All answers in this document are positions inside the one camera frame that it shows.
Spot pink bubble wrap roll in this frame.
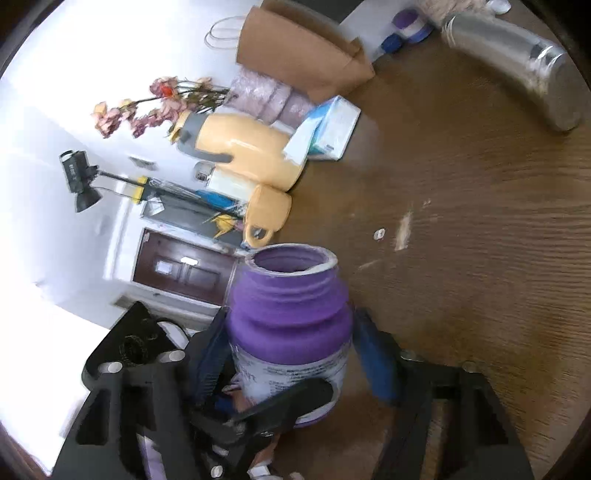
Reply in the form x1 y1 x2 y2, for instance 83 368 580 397
228 69 317 125

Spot white and blue tissue box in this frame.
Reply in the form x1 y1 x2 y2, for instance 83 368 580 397
283 95 362 162

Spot beige knitted cloth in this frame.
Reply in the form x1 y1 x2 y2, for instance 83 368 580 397
416 0 485 24

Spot white cylindrical container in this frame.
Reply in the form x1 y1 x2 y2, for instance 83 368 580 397
194 161 257 201

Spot purple and white container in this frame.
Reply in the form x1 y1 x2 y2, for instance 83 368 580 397
392 8 435 44

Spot yellow mug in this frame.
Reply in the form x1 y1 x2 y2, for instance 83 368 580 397
242 185 293 250

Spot yellow and black clamp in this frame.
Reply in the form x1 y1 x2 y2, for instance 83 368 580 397
130 175 153 205

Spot dried pink flowers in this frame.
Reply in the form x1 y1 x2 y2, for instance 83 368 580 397
91 76 232 139

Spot yellow thermos jug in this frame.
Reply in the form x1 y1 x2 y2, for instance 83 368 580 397
171 111 308 192

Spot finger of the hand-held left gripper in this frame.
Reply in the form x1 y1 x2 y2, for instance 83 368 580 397
191 378 334 480

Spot brown wooden door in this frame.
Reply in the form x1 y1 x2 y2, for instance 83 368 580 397
131 227 238 308

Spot black lamp on stand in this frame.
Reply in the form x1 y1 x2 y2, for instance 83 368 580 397
59 150 245 219

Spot brown paper bag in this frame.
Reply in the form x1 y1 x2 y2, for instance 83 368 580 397
205 0 376 104

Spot purple and white cup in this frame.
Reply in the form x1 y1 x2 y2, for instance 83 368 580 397
225 243 354 432

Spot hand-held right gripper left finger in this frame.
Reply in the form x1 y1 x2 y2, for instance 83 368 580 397
55 302 232 480

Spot stainless steel bottle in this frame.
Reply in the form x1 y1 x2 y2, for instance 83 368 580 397
441 11 583 134

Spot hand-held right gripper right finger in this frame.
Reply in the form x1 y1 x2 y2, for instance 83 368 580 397
353 307 532 480

